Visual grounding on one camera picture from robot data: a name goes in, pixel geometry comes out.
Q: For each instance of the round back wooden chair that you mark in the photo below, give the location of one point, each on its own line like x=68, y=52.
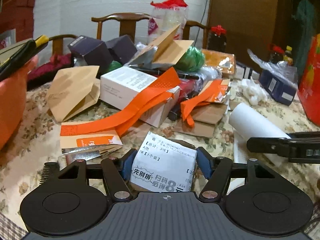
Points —
x=57, y=43

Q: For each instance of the floral quilted tablecloth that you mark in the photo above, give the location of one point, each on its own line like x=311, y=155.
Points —
x=37, y=141

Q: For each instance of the navy blue small box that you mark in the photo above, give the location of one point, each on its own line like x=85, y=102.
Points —
x=278, y=88

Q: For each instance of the crumpled white tissue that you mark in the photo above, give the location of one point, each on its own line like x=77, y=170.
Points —
x=252, y=91

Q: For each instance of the brown cardboard envelope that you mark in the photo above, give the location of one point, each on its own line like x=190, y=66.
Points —
x=72, y=91

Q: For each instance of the wooden armchair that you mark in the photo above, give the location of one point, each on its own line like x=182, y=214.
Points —
x=128, y=22

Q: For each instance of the orange striped mailer envelope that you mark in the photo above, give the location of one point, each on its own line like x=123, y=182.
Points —
x=89, y=140

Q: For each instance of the white paper roll tube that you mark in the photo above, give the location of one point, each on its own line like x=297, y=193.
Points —
x=247, y=123

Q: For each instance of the black yellow tool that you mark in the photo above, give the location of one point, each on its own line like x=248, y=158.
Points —
x=22, y=56

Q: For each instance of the black comb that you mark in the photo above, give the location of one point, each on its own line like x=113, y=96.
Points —
x=49, y=170

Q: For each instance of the dark jar red lid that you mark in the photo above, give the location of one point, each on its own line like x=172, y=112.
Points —
x=217, y=39

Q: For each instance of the black white striped box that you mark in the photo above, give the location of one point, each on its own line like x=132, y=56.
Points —
x=242, y=71

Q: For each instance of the brown wooden cabinet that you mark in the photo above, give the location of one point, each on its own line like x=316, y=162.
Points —
x=249, y=25

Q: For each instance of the clear bag with red top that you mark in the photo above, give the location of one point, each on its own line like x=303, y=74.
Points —
x=166, y=15

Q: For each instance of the pink plastic basin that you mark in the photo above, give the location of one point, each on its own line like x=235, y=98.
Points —
x=13, y=100

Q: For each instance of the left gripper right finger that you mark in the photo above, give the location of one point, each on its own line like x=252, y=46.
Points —
x=253, y=196

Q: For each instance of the stacked red boxes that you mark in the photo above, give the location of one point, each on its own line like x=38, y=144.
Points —
x=18, y=15

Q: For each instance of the red tangerine carton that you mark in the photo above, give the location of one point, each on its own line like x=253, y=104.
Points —
x=309, y=87

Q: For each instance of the yellow cap oil bottle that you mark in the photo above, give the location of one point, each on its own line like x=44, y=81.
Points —
x=288, y=55

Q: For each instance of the green plastic bag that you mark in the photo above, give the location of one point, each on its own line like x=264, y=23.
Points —
x=191, y=61

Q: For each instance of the dark purple cube box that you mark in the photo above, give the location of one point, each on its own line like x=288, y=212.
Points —
x=93, y=52

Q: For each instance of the orange torn mailer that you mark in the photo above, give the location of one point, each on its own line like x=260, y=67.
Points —
x=214, y=92

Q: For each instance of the parcel with printed label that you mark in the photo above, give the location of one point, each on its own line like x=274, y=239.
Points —
x=161, y=165

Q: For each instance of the clear plastic bag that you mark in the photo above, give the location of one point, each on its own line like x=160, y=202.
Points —
x=280, y=69

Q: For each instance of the orange packaged bread bag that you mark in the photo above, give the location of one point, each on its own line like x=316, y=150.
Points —
x=224, y=62

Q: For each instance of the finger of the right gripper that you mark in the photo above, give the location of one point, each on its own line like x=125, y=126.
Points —
x=300, y=147

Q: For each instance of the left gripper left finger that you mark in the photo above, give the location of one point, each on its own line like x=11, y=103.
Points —
x=78, y=197

